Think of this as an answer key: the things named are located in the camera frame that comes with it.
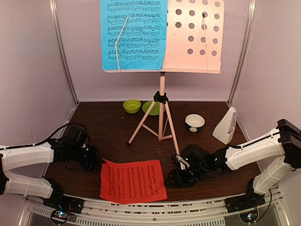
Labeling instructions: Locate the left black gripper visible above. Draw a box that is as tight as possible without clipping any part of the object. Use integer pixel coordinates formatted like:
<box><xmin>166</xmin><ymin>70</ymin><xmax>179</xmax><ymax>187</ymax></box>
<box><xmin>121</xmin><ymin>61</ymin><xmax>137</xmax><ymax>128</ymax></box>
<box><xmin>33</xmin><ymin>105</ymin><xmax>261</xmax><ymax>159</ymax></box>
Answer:
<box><xmin>70</xmin><ymin>144</ymin><xmax>105</xmax><ymax>172</ymax></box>

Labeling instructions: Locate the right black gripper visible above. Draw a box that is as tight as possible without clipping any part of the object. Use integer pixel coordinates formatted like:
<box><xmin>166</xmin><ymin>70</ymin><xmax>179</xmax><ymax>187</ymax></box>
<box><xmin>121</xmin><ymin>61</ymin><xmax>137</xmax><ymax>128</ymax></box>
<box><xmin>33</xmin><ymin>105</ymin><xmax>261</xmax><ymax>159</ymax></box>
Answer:
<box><xmin>164</xmin><ymin>164</ymin><xmax>208</xmax><ymax>187</ymax></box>

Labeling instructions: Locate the red sheet music paper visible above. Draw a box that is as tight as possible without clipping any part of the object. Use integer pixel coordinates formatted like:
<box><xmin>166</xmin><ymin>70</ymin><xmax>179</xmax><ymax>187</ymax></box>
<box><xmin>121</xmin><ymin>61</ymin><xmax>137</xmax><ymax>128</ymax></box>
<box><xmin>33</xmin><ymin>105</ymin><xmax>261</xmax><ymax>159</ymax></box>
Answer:
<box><xmin>100</xmin><ymin>160</ymin><xmax>167</xmax><ymax>204</ymax></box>

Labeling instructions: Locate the blue sheet music paper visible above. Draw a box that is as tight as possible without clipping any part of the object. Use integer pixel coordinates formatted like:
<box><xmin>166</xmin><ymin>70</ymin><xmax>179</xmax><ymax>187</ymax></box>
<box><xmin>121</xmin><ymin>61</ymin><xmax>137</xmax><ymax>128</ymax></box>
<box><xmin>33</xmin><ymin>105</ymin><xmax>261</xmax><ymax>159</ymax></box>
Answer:
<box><xmin>100</xmin><ymin>0</ymin><xmax>168</xmax><ymax>71</ymax></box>

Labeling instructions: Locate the pink music stand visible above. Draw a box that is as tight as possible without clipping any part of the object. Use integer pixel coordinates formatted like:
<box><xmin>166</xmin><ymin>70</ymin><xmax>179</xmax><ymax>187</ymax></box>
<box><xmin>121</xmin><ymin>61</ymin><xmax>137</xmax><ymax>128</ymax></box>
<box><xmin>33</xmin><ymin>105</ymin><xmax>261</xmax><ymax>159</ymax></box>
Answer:
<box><xmin>104</xmin><ymin>0</ymin><xmax>225</xmax><ymax>141</ymax></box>

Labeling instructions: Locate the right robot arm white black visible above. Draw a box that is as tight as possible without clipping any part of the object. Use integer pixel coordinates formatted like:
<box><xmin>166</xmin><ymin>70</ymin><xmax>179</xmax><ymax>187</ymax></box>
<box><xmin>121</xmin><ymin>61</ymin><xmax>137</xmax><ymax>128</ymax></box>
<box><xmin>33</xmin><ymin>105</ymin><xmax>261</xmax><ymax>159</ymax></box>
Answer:
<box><xmin>166</xmin><ymin>119</ymin><xmax>301</xmax><ymax>208</ymax></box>

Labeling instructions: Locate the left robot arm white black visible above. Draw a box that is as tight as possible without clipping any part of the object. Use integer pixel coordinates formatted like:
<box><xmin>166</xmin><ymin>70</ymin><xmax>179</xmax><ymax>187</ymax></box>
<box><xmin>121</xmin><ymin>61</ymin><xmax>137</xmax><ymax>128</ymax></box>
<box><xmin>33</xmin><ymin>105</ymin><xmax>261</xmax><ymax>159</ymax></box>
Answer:
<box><xmin>0</xmin><ymin>123</ymin><xmax>105</xmax><ymax>209</ymax></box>

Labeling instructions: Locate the white and navy bowl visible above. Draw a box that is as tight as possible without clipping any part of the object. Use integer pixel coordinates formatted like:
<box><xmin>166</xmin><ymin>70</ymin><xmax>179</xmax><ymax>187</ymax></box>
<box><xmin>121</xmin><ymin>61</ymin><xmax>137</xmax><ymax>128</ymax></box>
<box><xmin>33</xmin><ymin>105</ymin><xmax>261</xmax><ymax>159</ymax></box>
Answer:
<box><xmin>185</xmin><ymin>114</ymin><xmax>205</xmax><ymax>133</ymax></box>

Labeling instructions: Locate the lime green bowl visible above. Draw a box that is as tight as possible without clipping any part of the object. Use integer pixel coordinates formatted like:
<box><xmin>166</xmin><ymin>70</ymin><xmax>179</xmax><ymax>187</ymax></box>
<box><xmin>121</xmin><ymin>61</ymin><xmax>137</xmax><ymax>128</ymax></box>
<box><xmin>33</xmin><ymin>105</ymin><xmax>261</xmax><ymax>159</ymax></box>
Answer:
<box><xmin>123</xmin><ymin>99</ymin><xmax>141</xmax><ymax>113</ymax></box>

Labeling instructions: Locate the green plate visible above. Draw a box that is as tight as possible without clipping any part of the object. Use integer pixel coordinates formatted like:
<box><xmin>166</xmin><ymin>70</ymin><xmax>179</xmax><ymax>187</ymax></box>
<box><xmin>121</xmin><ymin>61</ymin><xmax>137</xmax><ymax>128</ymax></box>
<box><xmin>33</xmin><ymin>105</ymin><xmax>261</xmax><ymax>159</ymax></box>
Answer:
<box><xmin>142</xmin><ymin>100</ymin><xmax>165</xmax><ymax>116</ymax></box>

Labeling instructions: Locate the white metronome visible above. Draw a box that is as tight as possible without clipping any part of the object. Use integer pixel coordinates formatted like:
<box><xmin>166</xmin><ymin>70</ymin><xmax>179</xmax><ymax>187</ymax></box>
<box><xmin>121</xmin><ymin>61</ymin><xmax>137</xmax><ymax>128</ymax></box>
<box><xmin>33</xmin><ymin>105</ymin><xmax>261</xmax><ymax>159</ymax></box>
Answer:
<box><xmin>212</xmin><ymin>107</ymin><xmax>237</xmax><ymax>145</ymax></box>

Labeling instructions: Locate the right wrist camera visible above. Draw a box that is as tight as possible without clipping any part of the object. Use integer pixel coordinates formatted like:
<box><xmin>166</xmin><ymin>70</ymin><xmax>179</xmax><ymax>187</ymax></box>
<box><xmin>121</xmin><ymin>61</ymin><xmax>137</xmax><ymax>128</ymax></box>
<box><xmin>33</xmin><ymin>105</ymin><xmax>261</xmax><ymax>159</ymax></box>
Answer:
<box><xmin>171</xmin><ymin>154</ymin><xmax>190</xmax><ymax>170</ymax></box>

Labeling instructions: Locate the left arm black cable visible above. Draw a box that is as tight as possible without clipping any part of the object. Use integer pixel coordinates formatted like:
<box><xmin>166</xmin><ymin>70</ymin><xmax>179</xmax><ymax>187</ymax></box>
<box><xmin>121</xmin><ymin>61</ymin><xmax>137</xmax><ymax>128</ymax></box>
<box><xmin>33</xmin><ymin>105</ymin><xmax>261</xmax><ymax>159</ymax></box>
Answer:
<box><xmin>0</xmin><ymin>123</ymin><xmax>90</xmax><ymax>151</ymax></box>

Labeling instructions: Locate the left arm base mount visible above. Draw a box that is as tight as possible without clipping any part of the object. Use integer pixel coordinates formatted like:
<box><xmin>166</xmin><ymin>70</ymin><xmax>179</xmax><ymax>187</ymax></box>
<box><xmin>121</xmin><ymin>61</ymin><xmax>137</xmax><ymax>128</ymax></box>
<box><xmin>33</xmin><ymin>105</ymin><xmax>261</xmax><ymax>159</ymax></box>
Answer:
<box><xmin>42</xmin><ymin>189</ymin><xmax>84</xmax><ymax>214</ymax></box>

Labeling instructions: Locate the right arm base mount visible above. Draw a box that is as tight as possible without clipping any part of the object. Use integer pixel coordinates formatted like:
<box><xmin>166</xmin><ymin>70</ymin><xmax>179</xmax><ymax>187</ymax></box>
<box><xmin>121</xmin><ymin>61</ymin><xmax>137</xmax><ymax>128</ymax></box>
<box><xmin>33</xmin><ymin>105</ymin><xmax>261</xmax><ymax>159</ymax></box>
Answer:
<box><xmin>225</xmin><ymin>183</ymin><xmax>265</xmax><ymax>213</ymax></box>

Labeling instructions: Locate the aluminium front rail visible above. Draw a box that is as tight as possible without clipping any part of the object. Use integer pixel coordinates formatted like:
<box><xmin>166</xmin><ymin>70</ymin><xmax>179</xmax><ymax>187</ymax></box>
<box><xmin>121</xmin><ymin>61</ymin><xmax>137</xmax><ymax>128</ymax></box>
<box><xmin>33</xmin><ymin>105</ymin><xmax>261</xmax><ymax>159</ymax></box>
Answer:
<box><xmin>18</xmin><ymin>186</ymin><xmax>290</xmax><ymax>226</ymax></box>

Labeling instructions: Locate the left aluminium frame post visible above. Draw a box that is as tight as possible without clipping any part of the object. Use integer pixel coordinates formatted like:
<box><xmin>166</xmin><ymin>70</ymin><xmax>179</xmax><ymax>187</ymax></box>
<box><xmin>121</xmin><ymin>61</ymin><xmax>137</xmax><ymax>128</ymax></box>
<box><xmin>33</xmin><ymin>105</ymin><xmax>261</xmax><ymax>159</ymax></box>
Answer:
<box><xmin>49</xmin><ymin>0</ymin><xmax>79</xmax><ymax>105</ymax></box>

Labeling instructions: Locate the aluminium frame post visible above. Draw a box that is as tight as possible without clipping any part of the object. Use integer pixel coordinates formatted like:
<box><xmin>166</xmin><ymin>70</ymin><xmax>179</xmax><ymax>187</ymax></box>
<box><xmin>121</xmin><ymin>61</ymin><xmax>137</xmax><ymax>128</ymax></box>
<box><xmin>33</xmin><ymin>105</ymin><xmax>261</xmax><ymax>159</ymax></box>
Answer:
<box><xmin>227</xmin><ymin>0</ymin><xmax>258</xmax><ymax>107</ymax></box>
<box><xmin>49</xmin><ymin>0</ymin><xmax>79</xmax><ymax>105</ymax></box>

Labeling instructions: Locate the right aluminium frame post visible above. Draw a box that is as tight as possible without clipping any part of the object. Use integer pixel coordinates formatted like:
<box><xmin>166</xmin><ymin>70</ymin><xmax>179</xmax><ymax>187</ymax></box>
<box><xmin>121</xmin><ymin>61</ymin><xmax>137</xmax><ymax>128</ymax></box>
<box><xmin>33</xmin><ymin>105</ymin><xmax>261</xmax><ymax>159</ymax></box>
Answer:
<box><xmin>227</xmin><ymin>0</ymin><xmax>258</xmax><ymax>107</ymax></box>

